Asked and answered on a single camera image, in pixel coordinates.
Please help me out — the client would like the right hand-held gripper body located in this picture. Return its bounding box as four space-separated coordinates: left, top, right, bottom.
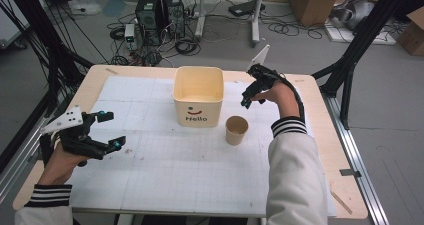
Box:
246 44 285 93

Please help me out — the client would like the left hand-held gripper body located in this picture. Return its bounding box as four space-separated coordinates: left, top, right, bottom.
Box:
39 105 108 160

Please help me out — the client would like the brown paper cup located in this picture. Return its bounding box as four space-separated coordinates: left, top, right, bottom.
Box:
225 115 250 147

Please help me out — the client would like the cream plastic bin smiley print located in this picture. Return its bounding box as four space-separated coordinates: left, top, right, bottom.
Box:
172 65 225 129

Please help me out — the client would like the person's right hand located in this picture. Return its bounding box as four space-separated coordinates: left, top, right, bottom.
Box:
250 81 301 120

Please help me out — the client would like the person's left hand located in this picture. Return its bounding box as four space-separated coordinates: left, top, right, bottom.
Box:
37 142 92 187

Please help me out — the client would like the white metal stand leg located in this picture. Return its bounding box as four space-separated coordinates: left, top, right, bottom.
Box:
194 0 208 41
250 0 268 48

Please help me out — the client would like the white grid paper mat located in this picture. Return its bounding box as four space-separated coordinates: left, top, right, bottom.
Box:
67 75 338 218

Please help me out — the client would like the flat black device on floor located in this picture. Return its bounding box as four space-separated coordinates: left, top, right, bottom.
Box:
227 0 267 18

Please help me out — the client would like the large cardboard box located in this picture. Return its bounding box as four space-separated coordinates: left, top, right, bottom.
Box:
289 0 348 28

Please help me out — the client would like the small grey power box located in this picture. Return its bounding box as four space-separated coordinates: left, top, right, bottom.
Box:
123 23 137 51

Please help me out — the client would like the white flat board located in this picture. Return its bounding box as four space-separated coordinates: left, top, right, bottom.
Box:
324 20 398 47

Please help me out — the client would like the black computer tower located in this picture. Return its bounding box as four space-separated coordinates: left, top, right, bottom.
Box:
134 0 165 47
161 0 186 40

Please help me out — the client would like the grey bag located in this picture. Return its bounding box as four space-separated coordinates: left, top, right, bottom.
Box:
329 0 377 32

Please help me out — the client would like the grey tape strip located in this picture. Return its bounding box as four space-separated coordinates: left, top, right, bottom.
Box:
338 168 362 179

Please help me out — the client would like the thin wooden stick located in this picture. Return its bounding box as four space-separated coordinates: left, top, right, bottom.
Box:
329 188 354 216

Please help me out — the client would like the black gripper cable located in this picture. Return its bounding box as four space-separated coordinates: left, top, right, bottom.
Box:
275 72 306 123

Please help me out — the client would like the loose black cable coil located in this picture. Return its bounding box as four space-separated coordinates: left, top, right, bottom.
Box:
259 13 324 41

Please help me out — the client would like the aluminium rail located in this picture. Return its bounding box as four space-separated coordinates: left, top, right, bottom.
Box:
0 94 59 206
320 93 390 225

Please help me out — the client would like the tangle of black floor cables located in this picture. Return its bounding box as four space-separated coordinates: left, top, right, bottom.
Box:
106 11 203 68

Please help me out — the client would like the black metal frame with cables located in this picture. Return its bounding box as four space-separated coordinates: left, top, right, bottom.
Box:
0 0 95 119

